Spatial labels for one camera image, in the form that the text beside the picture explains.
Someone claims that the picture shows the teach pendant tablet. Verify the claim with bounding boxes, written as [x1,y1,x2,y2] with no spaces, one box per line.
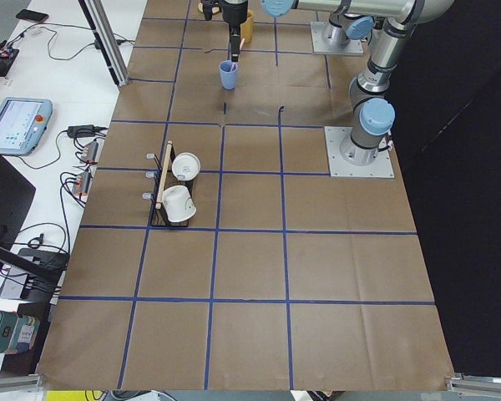
[0,97,53,156]

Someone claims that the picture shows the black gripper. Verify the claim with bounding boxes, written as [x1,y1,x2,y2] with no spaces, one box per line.
[229,25,241,63]

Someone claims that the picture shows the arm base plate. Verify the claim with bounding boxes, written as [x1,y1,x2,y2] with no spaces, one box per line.
[324,126,395,179]
[310,22,364,57]

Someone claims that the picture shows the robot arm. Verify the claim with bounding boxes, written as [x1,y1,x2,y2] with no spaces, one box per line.
[261,0,453,69]
[339,1,453,166]

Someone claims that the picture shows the black monitor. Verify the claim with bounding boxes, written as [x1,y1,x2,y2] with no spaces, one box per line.
[0,154,35,270]

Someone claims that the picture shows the wooden rack bar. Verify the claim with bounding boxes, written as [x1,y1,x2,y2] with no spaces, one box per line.
[155,140,173,210]

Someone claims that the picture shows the black docking hub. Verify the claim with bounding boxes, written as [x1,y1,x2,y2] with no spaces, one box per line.
[0,247,69,302]

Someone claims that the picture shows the white smiley mug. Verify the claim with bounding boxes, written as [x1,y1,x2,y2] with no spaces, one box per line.
[162,185,197,223]
[171,152,200,181]

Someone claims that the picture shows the blue plastic cup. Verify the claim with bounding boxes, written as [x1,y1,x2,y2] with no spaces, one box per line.
[219,60,239,90]

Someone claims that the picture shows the aluminium frame post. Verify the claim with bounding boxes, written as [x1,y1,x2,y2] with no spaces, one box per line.
[78,0,129,88]

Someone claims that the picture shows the black smartphone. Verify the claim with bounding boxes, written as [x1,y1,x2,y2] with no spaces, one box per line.
[16,8,49,23]

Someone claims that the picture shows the usb hub box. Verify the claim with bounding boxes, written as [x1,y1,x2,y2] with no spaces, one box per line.
[72,170,92,198]
[79,140,99,164]

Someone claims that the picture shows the black power adapter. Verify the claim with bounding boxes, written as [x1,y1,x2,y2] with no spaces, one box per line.
[67,124,96,139]

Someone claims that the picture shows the black wire mug rack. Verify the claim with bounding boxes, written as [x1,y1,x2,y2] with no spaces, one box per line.
[143,140,201,228]

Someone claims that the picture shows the bamboo chopstick holder cup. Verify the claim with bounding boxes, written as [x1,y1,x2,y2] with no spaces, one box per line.
[240,9,254,44]

